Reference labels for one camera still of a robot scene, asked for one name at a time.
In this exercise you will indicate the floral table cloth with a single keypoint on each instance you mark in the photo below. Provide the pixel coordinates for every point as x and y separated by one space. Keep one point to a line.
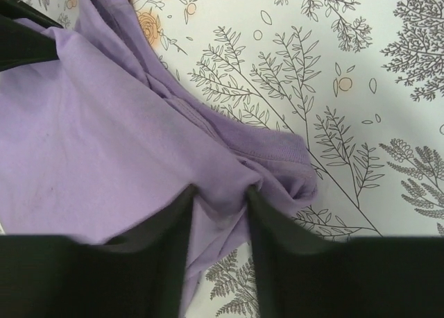
360 81

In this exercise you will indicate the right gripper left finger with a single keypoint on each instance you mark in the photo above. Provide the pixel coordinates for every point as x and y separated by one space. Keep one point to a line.
139 273

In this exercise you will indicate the purple t shirt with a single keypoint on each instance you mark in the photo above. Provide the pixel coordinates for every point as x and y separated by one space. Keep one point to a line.
105 136

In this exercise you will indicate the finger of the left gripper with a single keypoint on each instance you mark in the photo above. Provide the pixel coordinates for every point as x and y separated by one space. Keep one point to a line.
21 45

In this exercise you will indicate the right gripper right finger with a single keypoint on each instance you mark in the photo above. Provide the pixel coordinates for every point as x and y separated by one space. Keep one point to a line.
298 274

